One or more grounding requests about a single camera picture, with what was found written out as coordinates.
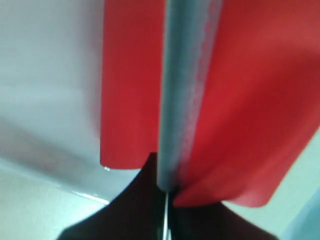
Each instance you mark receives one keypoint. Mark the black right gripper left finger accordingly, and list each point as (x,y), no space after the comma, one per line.
(137,213)

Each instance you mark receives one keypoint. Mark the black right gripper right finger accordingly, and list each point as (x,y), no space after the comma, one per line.
(211,222)

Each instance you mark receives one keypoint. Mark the red flag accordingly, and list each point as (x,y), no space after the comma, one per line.
(226,92)

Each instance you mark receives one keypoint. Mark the white rectangular plastic tray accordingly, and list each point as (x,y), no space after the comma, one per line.
(50,87)

